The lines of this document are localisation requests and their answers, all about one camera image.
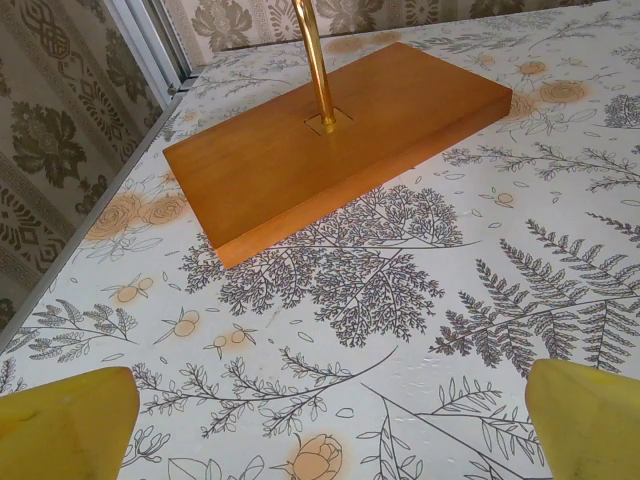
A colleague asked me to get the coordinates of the wooden glass rack base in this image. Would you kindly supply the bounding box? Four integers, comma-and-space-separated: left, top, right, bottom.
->
163, 41, 512, 271

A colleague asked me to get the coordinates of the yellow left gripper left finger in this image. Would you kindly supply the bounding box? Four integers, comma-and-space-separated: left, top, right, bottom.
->
0, 366, 140, 480

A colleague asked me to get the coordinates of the aluminium frame post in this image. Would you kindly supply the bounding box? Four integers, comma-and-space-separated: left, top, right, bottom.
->
107, 0, 201, 109

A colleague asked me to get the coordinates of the gold metal glass rack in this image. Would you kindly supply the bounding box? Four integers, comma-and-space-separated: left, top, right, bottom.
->
292, 0, 337, 135

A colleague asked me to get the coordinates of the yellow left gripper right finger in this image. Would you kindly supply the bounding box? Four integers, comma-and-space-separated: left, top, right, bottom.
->
525, 358, 640, 480

